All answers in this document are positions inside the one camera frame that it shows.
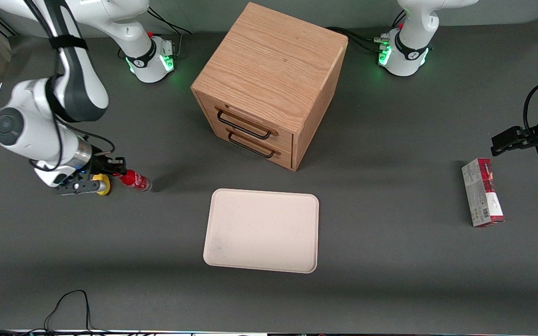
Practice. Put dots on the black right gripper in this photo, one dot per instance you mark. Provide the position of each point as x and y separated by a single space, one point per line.
100 165

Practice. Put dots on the red coke bottle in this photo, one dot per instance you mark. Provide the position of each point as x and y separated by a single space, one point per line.
137 181

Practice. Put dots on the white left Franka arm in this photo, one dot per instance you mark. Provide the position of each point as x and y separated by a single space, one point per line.
409 60

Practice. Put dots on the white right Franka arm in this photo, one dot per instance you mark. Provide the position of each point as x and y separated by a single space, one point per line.
40 126

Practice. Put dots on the cream rectangular tray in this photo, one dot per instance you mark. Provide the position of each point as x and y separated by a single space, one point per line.
262 231

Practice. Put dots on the yellow lemon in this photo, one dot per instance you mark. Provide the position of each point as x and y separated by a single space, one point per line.
100 177

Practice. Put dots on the grey and red carton box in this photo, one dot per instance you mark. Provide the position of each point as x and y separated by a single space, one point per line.
483 196

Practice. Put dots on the wooden drawer front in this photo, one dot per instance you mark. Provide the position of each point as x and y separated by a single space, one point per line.
287 140
285 157

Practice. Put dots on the wooden two-drawer cabinet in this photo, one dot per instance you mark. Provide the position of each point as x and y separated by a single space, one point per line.
273 60

